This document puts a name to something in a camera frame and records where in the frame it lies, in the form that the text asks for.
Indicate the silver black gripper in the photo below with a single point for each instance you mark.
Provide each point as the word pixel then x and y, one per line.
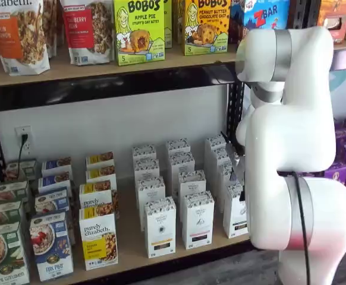
pixel 235 155

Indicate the white box green strip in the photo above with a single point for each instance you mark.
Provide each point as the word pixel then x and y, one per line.
pixel 220 157
pixel 234 213
pixel 226 184
pixel 214 142

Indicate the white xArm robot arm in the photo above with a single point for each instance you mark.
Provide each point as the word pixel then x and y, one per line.
pixel 292 133

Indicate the white box pink strip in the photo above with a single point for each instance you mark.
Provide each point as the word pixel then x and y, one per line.
pixel 198 219
pixel 177 145
pixel 181 161
pixel 191 181

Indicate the purely elizabeth yellow box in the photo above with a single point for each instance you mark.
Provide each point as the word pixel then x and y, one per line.
pixel 95 196
pixel 99 160
pixel 101 175
pixel 97 237

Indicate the yellow Bobo's peanut butter box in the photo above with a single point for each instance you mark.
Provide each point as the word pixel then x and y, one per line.
pixel 207 26

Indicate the blue Zbar box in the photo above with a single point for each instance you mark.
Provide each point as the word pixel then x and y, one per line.
pixel 262 15

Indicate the green Bobo's apple pie box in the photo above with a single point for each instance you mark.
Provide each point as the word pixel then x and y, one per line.
pixel 138 32
pixel 168 23

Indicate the orange snack box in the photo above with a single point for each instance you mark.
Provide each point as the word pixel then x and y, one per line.
pixel 335 17

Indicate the green rice box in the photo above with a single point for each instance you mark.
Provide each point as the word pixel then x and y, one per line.
pixel 3 255
pixel 2 212
pixel 23 169
pixel 12 192

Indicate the red label granola bag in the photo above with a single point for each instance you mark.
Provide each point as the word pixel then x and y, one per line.
pixel 86 32

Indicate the orange label granola bag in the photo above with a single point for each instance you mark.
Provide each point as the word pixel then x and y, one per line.
pixel 18 35

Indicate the black metal shelf frame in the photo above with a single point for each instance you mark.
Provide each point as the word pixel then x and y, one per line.
pixel 131 80

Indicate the white wall outlet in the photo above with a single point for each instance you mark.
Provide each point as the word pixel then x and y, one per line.
pixel 26 130

